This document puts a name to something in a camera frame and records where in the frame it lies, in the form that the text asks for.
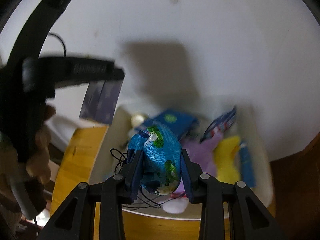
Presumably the yellow duck plush toy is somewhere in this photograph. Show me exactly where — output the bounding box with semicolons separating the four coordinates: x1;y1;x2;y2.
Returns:
213;136;240;184

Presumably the person's left hand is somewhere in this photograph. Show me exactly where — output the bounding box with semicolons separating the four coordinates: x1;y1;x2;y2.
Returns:
0;104;57;205

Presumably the blue cream tube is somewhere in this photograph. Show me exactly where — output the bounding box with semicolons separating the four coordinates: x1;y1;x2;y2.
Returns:
239;141;256;188

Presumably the purple plush toy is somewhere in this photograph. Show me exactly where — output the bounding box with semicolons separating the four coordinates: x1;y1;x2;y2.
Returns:
162;132;223;214

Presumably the blue Hiipapa wipes pack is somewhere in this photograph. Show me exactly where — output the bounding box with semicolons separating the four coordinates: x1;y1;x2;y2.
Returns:
134;109;199;140

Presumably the white plastic storage bin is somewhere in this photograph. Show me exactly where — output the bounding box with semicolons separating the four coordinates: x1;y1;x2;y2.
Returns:
88;103;275;221

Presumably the black cable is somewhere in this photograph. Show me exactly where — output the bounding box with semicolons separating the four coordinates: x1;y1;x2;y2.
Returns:
47;32;67;58

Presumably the gold round compact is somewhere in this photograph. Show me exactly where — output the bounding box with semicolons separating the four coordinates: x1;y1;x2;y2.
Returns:
131;113;148;127

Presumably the dark blue tissue pack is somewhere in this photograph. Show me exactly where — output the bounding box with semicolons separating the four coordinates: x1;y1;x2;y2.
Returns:
200;106;237;142

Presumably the small lavender box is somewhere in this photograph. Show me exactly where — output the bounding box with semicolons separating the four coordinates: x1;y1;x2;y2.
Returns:
79;80;123;125

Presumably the blue green ball toy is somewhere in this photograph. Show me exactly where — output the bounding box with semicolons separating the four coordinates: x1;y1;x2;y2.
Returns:
127;124;182;196

